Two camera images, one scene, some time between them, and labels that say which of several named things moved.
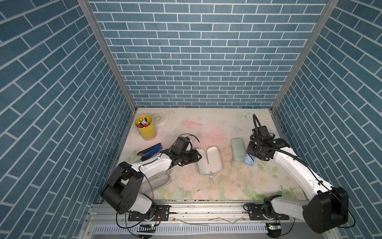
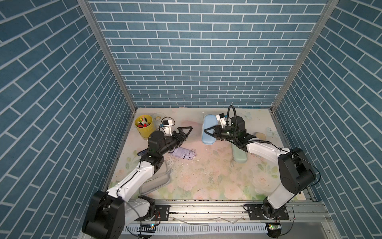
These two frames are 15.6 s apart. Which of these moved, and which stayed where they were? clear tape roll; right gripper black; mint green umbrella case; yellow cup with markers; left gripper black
Moved: right gripper black; left gripper black
Stayed: yellow cup with markers; mint green umbrella case; clear tape roll
